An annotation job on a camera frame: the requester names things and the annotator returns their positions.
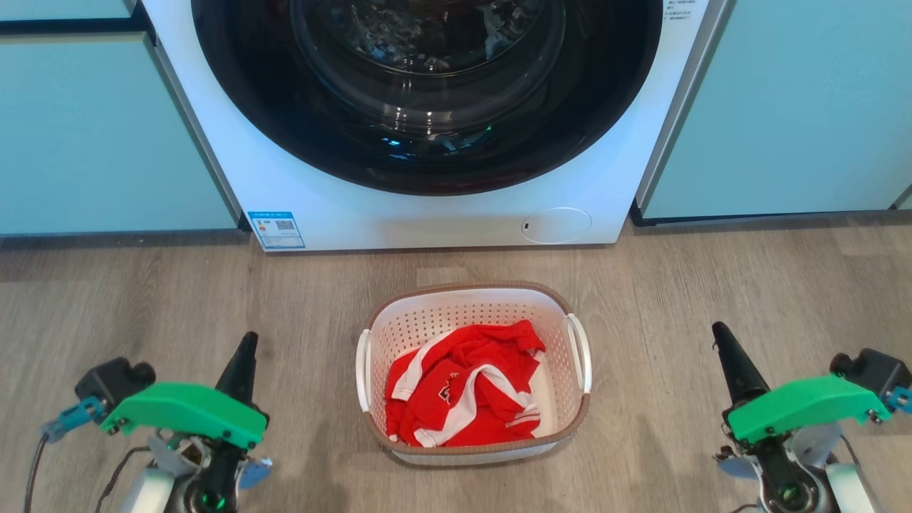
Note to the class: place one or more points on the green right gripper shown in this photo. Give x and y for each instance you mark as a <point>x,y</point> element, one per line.
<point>798,410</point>

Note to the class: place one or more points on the red and white garment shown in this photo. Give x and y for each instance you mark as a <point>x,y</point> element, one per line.
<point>456,385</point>

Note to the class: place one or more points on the small black white sticker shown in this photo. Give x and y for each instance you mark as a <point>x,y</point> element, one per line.
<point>682,7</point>

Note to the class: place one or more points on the round white filter cover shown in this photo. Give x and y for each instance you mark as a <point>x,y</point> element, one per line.
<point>556,225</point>

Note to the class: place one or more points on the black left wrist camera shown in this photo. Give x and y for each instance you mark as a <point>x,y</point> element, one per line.
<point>114,377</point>

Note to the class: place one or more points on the light green cabinet drawer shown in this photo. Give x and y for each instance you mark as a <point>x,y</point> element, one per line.
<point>64,7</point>

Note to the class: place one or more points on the blue energy label sticker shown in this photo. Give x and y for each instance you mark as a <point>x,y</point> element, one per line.
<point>276,230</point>

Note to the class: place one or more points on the white perforated laundry basket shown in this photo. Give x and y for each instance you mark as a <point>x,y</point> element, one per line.
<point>470,306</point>

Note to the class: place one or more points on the dark round washing machine door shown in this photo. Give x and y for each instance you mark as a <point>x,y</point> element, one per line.
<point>249,107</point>

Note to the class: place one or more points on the light green cabinet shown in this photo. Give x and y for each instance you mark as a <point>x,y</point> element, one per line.
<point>92,128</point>
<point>784,107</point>

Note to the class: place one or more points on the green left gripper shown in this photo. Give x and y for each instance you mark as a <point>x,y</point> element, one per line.
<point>185,413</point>

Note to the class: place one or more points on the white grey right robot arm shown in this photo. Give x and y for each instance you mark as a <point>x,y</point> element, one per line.
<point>848,491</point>

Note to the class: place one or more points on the white front-load washing machine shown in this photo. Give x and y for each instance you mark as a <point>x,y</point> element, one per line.
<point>627,164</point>

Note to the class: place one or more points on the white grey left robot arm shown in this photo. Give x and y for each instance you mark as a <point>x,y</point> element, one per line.
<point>153,491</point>

